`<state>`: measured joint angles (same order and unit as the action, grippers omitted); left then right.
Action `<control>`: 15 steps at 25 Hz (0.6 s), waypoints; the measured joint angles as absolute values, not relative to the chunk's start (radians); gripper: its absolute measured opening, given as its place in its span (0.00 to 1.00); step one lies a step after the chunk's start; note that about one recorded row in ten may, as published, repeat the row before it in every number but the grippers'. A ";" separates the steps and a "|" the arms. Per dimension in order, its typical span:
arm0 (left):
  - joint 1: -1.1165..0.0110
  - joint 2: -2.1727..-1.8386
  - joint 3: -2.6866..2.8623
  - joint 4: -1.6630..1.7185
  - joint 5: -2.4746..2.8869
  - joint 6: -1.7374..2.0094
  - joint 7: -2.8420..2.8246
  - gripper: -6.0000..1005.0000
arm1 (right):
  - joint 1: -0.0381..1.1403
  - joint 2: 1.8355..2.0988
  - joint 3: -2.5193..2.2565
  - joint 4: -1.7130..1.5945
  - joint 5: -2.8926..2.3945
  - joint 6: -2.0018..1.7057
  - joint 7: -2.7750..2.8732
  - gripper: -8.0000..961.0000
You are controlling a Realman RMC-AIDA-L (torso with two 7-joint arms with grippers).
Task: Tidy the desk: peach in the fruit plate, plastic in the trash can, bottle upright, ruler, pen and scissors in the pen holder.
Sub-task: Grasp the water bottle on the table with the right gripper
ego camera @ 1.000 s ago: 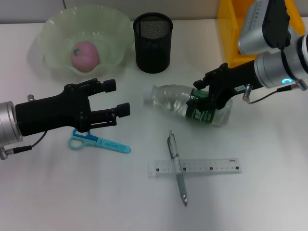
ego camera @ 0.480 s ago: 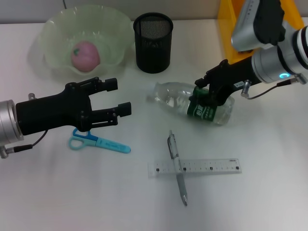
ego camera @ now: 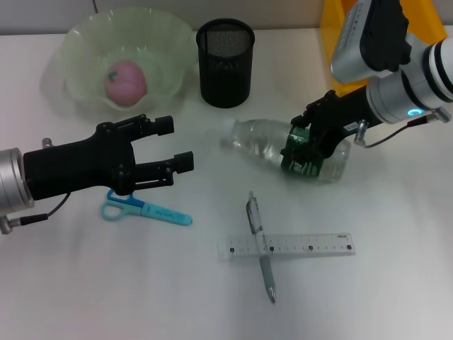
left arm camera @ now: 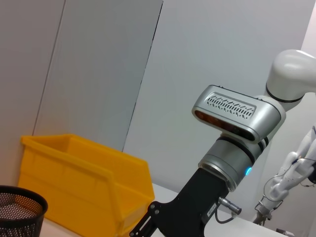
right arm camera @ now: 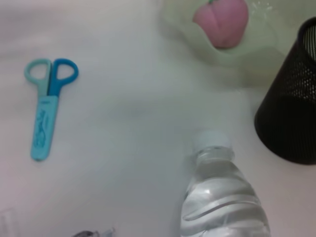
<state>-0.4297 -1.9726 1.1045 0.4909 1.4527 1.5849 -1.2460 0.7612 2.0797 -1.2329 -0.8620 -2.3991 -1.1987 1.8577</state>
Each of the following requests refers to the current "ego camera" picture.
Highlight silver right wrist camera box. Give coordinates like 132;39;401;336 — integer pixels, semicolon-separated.
331;0;413;84

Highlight silver ballpoint pen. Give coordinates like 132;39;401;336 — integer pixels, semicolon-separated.
246;191;277;303

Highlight pink toy peach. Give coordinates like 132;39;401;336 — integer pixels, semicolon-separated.
103;59;148;107

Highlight blue and teal scissors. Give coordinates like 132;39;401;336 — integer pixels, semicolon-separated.
100;189;193;227

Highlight black mesh pen cup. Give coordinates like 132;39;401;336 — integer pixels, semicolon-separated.
195;19;256;107

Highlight clear plastic ruler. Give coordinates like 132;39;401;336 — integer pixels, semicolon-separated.
217;232;356;263

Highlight translucent green fruit bowl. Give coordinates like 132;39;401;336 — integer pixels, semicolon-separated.
40;9;199;114

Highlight clear bottle with green label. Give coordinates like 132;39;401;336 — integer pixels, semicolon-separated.
219;118;351;184

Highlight yellow plastic bin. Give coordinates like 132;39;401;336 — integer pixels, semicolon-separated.
320;0;447;98

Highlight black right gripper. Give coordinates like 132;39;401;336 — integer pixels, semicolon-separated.
281;86;376;160

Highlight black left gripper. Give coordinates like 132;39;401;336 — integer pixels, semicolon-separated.
23;113;195;201

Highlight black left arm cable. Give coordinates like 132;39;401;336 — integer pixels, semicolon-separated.
0;193;70;235

